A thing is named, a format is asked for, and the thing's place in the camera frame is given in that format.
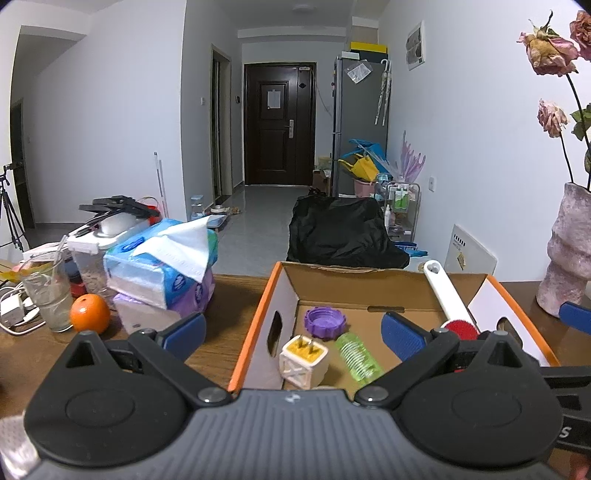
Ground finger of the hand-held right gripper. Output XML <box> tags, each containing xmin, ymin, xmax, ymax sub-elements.
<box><xmin>558</xmin><ymin>302</ymin><xmax>591</xmax><ymax>336</ymax></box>

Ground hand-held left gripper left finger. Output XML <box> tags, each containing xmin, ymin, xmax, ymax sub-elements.
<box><xmin>45</xmin><ymin>312</ymin><xmax>234</xmax><ymax>409</ymax></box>

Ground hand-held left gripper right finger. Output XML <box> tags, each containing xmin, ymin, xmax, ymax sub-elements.
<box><xmin>353</xmin><ymin>311</ymin><xmax>544</xmax><ymax>409</ymax></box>

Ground green spray bottle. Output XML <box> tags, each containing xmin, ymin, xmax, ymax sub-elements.
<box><xmin>335</xmin><ymin>331</ymin><xmax>385</xmax><ymax>383</ymax></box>

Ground red and white lint brush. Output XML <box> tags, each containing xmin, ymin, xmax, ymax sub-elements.
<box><xmin>423</xmin><ymin>260</ymin><xmax>483</xmax><ymax>341</ymax></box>

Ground orange cardboard box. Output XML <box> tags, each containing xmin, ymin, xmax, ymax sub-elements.
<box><xmin>228</xmin><ymin>261</ymin><xmax>559</xmax><ymax>393</ymax></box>

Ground purple bottle cap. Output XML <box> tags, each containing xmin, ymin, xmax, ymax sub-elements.
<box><xmin>304</xmin><ymin>306</ymin><xmax>347</xmax><ymax>341</ymax></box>

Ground white charger plug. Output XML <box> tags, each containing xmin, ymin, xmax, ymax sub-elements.
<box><xmin>279</xmin><ymin>335</ymin><xmax>330</xmax><ymax>389</ymax></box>

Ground purple tissue pack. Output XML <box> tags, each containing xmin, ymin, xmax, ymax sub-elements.
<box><xmin>112</xmin><ymin>270</ymin><xmax>215</xmax><ymax>335</ymax></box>

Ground pink stone vase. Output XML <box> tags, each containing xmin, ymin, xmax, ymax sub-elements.
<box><xmin>536</xmin><ymin>182</ymin><xmax>591</xmax><ymax>318</ymax></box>

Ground blue tissue pack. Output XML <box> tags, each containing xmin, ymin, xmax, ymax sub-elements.
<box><xmin>102</xmin><ymin>216</ymin><xmax>218</xmax><ymax>310</ymax></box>

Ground orange fruit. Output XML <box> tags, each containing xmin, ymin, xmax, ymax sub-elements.
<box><xmin>70</xmin><ymin>294</ymin><xmax>112</xmax><ymax>334</ymax></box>

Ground white leaning board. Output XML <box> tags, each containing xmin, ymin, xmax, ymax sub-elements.
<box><xmin>445</xmin><ymin>224</ymin><xmax>498</xmax><ymax>283</ymax></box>

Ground blue pet feeder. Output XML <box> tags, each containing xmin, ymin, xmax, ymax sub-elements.
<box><xmin>190</xmin><ymin>196</ymin><xmax>228</xmax><ymax>232</ymax></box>

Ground clear plastic food container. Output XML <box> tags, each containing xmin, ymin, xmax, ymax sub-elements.
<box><xmin>67</xmin><ymin>226</ymin><xmax>139</xmax><ymax>298</ymax></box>

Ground black bag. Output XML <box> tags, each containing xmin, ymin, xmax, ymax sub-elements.
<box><xmin>286</xmin><ymin>195</ymin><xmax>411</xmax><ymax>269</ymax></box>

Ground metal rolling cart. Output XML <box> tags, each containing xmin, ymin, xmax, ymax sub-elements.
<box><xmin>376</xmin><ymin>181</ymin><xmax>421</xmax><ymax>243</ymax></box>

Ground clear drinking glass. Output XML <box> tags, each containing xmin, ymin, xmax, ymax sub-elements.
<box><xmin>21</xmin><ymin>258</ymin><xmax>75</xmax><ymax>333</ymax></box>

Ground white mop stick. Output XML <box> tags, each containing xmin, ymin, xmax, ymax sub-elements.
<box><xmin>154</xmin><ymin>151</ymin><xmax>170</xmax><ymax>217</ymax></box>

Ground white flat box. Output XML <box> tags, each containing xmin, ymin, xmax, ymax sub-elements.
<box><xmin>23</xmin><ymin>249</ymin><xmax>69</xmax><ymax>266</ymax></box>

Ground yellow bag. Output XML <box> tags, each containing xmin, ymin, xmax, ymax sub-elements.
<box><xmin>338</xmin><ymin>154</ymin><xmax>377</xmax><ymax>182</ymax></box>

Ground lavender folded item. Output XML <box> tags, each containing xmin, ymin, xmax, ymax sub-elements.
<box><xmin>390</xmin><ymin>130</ymin><xmax>426</xmax><ymax>183</ymax></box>

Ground blue folded item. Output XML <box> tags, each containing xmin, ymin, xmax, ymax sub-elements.
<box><xmin>348</xmin><ymin>137</ymin><xmax>391</xmax><ymax>169</ymax></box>

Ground dark brown entrance door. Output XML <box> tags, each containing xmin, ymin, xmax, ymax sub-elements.
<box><xmin>243</xmin><ymin>61</ymin><xmax>317</xmax><ymax>186</ymax></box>

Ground grey refrigerator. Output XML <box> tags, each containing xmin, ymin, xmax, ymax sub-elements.
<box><xmin>333</xmin><ymin>55</ymin><xmax>391</xmax><ymax>197</ymax></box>

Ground white folded umbrella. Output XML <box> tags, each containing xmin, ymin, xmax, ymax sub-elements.
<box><xmin>374</xmin><ymin>58</ymin><xmax>392</xmax><ymax>126</ymax></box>

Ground clear plastic bag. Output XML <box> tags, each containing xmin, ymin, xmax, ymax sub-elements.
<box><xmin>346</xmin><ymin>61</ymin><xmax>374</xmax><ymax>84</ymax></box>

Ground dried pink roses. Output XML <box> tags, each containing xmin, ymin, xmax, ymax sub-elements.
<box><xmin>516</xmin><ymin>9</ymin><xmax>591</xmax><ymax>190</ymax></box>

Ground yellow box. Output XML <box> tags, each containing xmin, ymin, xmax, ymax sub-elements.
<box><xmin>349</xmin><ymin>41</ymin><xmax>387</xmax><ymax>58</ymax></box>

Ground white charger cables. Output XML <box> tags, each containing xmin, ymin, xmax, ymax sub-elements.
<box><xmin>0</xmin><ymin>277</ymin><xmax>47</xmax><ymax>335</ymax></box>

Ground side door frame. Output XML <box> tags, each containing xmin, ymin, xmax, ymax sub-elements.
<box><xmin>211</xmin><ymin>44</ymin><xmax>232</xmax><ymax>199</ymax></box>

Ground black camera tripod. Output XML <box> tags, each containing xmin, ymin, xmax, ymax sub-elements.
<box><xmin>0</xmin><ymin>164</ymin><xmax>26</xmax><ymax>252</ymax></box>

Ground wall picture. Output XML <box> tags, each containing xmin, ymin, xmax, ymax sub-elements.
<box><xmin>405</xmin><ymin>21</ymin><xmax>426</xmax><ymax>71</ymax></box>

